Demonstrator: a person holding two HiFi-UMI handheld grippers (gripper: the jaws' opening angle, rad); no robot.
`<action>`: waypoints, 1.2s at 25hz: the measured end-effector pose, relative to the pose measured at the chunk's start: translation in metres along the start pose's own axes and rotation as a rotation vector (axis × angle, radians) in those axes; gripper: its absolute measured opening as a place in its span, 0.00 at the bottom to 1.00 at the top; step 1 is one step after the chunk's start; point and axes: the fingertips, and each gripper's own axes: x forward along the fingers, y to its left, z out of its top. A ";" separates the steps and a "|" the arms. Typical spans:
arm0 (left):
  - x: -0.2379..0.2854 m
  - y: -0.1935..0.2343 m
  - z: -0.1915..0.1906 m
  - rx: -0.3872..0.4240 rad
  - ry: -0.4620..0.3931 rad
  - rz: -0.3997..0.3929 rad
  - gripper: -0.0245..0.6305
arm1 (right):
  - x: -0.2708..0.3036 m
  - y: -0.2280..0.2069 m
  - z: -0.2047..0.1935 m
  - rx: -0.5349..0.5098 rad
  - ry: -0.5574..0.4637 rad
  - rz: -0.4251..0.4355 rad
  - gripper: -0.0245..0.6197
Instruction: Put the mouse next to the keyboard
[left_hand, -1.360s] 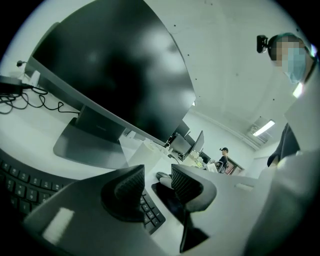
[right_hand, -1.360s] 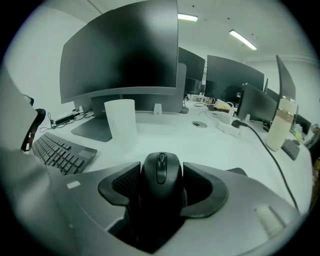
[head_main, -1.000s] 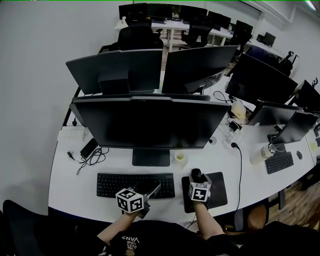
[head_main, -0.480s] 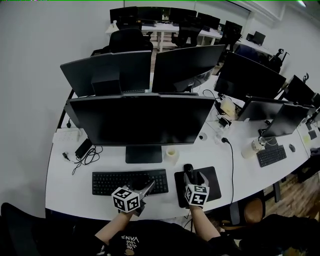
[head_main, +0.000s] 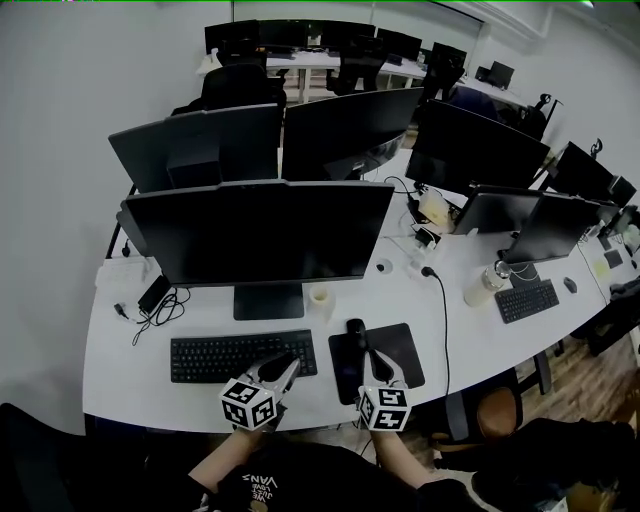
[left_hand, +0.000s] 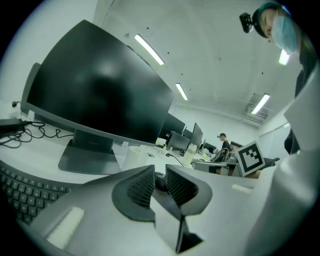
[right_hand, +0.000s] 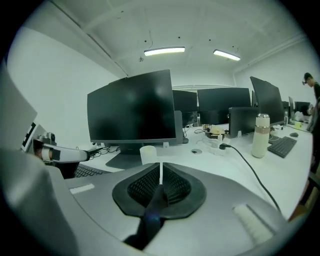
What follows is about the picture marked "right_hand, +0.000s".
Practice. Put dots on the large black monitor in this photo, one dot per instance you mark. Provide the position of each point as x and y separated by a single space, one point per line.
130 110

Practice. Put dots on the white insulated bottle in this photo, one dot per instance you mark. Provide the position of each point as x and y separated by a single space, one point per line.
260 140

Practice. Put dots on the white power strip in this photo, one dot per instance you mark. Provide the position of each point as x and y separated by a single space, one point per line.
212 146

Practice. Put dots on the dark mouse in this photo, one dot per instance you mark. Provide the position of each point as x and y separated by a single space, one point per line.
294 134

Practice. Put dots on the small dark upright screen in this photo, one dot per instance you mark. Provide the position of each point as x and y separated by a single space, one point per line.
243 121

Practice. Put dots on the wide black monitor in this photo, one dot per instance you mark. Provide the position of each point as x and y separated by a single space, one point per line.
223 105

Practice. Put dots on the brown seat office chair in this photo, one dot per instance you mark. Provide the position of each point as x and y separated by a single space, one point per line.
298 212

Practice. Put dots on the beige box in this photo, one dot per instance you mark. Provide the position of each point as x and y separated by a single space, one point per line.
215 130

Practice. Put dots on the round desk grommet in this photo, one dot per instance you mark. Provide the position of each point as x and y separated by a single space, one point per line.
196 151

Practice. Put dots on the black keyboard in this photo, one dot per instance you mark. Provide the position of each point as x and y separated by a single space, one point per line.
87 171
282 147

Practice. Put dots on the long ceiling light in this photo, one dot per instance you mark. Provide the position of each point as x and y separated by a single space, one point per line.
226 55
164 51

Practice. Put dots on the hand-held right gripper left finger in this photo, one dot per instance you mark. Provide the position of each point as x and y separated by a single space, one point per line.
105 200

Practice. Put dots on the white paper cup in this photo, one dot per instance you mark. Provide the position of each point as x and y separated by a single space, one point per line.
148 155

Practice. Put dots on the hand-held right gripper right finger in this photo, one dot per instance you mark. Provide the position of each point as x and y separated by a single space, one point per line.
212 212

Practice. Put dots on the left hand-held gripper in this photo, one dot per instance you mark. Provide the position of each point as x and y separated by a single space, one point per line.
27 136

